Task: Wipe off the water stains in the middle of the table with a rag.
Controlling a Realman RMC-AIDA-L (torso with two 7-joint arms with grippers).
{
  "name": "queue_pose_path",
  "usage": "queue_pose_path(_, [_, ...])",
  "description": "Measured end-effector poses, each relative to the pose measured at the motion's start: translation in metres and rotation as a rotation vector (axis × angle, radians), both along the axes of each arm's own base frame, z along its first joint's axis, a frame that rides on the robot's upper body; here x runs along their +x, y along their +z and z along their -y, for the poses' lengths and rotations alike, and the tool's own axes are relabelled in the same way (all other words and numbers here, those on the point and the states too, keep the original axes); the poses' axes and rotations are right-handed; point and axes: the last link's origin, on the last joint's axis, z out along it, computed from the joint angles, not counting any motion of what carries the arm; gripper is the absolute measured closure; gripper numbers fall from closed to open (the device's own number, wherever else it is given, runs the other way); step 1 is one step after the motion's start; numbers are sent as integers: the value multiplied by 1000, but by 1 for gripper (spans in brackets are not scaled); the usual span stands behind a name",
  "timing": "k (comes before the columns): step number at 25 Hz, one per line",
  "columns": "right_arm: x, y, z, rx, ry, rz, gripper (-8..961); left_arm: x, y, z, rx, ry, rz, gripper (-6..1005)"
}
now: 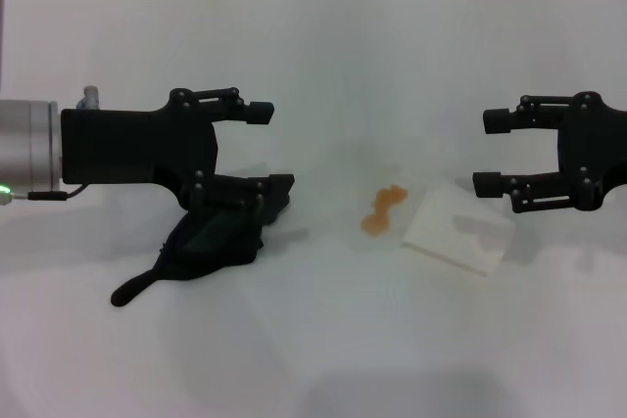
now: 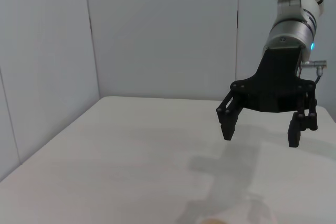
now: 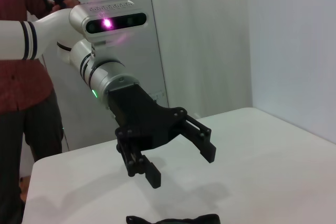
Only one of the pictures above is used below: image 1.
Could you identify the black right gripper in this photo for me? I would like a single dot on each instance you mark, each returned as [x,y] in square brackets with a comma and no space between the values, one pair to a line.
[597,149]

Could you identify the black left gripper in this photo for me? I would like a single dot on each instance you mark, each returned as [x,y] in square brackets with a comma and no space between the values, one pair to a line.
[137,144]

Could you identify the white paper cup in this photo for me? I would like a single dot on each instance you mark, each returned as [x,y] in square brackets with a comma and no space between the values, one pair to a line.
[441,227]

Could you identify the dark blue rag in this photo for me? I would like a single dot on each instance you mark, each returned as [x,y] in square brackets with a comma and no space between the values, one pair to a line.
[206,254]

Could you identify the orange brown liquid stain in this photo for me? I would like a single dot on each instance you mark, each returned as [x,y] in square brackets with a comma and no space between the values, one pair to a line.
[382,207]

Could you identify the small grey wrist connector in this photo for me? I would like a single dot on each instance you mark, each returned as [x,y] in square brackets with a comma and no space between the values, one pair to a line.
[90,97]

